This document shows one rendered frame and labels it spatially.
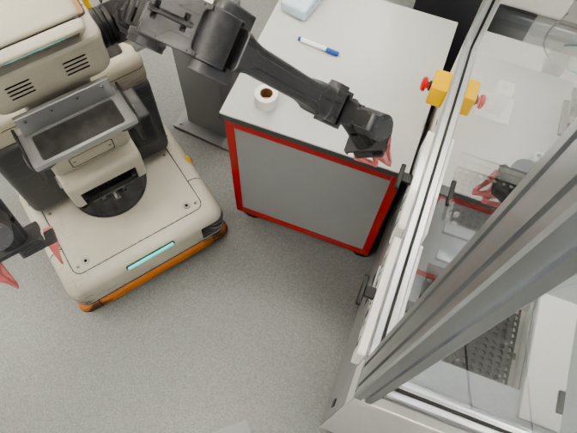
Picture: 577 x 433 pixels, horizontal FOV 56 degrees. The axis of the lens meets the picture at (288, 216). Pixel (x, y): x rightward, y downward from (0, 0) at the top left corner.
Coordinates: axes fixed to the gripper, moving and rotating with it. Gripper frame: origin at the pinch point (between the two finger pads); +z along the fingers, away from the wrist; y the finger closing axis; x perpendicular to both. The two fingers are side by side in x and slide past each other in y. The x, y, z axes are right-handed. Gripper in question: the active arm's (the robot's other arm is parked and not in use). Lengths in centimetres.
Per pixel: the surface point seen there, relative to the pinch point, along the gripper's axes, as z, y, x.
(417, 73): 20, -10, 49
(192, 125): 32, -124, 51
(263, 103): -5.7, -41.2, 19.0
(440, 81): 10.6, 3.2, 34.8
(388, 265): 8.8, 4.1, -22.5
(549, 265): -56, 51, -52
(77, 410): 39, -117, -76
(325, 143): 8.8, -26.0, 14.7
